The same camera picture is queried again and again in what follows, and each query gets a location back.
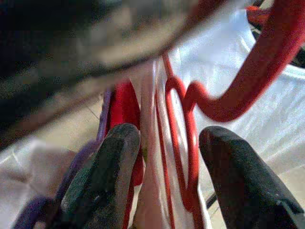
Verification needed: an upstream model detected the red velvet hanger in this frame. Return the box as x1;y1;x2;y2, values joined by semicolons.
154;0;305;229

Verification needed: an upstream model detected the purple hanger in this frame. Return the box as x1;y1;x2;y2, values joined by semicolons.
11;88;115;229

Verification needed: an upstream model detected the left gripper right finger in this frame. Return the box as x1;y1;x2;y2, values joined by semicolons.
198;125;305;229

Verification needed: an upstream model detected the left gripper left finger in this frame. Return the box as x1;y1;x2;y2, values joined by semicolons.
47;123;141;229

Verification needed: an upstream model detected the clothes rack with steel rail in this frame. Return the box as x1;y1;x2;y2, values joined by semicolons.
0;0;227;153

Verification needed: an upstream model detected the white garment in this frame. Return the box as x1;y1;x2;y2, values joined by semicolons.
0;7;305;229

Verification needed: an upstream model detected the red garment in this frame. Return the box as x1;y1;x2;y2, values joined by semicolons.
104;80;146;229

